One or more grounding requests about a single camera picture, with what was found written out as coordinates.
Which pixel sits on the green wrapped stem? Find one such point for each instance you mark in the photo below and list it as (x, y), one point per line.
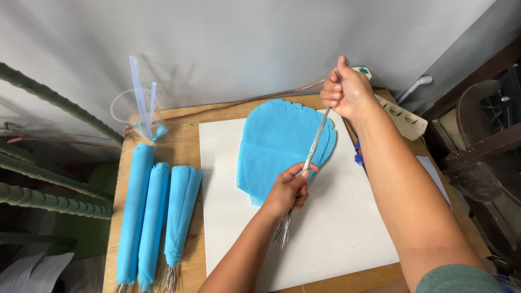
(44, 173)
(57, 99)
(53, 202)

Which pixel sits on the medium blue fabric roll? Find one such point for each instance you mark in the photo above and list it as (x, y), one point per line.
(152, 228)

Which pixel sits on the person's right hand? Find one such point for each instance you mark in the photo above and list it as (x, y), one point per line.
(352, 91)

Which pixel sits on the short translucent glue stick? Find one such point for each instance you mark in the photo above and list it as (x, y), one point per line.
(152, 99)

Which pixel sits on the short flared blue fabric roll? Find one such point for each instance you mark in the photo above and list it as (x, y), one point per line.
(181, 211)

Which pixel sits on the white power strip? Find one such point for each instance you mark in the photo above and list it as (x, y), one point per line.
(403, 118)

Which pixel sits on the blue ribbon scrap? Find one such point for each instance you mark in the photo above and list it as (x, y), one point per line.
(158, 131)

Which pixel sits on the green sleeve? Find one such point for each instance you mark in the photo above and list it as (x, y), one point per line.
(456, 280)

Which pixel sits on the heap of white papers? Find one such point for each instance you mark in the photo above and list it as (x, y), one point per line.
(32, 272)

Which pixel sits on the white pipe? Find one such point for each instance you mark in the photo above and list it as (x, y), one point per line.
(415, 86)

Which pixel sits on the white board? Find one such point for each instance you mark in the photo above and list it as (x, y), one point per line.
(338, 228)

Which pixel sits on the white paper sheet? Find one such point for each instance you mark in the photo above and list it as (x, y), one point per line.
(433, 175)

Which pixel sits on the stack of blue fabric petals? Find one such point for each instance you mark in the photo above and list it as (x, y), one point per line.
(276, 142)

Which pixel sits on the blue glue gun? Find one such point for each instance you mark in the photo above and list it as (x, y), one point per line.
(358, 154)

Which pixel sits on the dark wooden furniture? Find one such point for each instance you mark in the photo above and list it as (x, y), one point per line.
(484, 154)

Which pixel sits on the person's left hand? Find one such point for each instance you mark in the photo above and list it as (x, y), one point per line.
(285, 193)

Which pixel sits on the long blue fabric roll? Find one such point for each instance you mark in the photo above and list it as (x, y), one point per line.
(134, 211)

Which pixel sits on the long translucent glue stick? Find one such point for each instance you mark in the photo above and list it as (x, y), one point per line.
(137, 89)

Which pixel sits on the clear plastic cup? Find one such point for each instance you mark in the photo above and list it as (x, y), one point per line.
(124, 108)

